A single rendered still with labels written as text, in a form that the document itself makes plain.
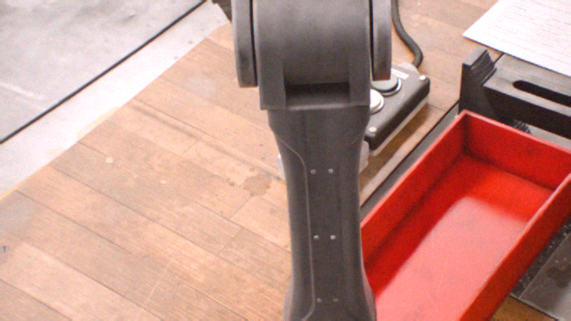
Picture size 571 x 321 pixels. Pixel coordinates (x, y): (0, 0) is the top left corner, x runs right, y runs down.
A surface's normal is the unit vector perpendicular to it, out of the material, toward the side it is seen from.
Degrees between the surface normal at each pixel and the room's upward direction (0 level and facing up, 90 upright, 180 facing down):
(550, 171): 90
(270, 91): 75
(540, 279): 0
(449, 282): 0
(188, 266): 0
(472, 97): 90
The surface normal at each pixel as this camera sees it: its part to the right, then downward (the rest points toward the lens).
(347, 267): -0.01, 0.51
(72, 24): -0.07, -0.70
